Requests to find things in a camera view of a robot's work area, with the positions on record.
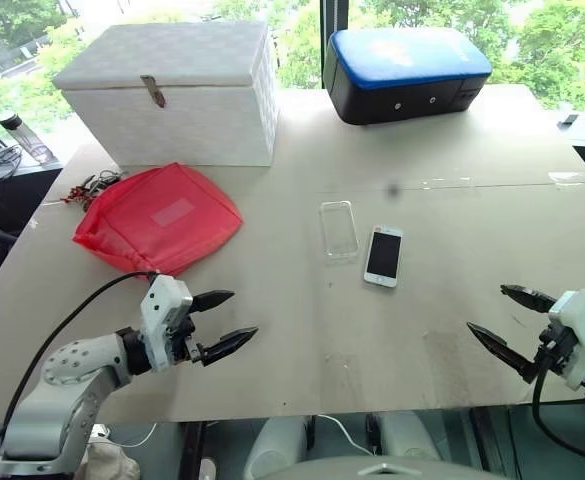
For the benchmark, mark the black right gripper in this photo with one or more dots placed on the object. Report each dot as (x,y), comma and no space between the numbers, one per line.
(558,352)

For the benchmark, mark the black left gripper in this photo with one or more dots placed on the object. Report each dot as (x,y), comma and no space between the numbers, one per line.
(188,334)

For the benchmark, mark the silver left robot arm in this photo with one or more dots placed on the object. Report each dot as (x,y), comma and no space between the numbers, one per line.
(72,367)

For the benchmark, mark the clear phone case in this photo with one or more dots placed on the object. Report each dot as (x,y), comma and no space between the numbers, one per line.
(339,232)

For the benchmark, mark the black case with blue lid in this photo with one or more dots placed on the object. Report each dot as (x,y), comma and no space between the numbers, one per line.
(397,85)

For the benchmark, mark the grey rounded robot leg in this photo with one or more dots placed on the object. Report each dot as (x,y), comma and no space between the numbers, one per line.
(409,435)
(277,447)

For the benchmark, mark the white smartphone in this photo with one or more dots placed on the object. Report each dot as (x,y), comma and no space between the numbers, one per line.
(383,255)

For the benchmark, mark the clear tape strip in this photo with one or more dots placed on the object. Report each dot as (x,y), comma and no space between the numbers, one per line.
(569,178)

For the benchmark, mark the beige crumpled cloth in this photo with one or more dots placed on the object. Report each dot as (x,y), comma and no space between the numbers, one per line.
(112,462)

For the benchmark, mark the key bunch with red tassel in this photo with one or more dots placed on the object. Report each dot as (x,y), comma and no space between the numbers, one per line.
(89,187)

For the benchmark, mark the grey robot torso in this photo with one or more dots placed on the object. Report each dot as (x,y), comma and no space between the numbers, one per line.
(382,470)

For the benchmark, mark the small black clip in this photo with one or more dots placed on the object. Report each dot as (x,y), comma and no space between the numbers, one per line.
(570,120)

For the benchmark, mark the white woven lidded box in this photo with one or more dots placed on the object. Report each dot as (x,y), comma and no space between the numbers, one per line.
(172,100)

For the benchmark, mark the dark side desk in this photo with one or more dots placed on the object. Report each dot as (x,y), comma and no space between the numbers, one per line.
(2,200)

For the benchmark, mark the clear water bottle black cap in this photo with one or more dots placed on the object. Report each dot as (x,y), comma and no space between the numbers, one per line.
(24,137)

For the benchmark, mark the black-framed eyeglasses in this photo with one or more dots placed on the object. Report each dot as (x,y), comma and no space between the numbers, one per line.
(2,162)

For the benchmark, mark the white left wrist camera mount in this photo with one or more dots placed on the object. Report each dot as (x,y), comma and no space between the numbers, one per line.
(162,310)

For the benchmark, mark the black window frame post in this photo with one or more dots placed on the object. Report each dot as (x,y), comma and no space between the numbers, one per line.
(332,35)

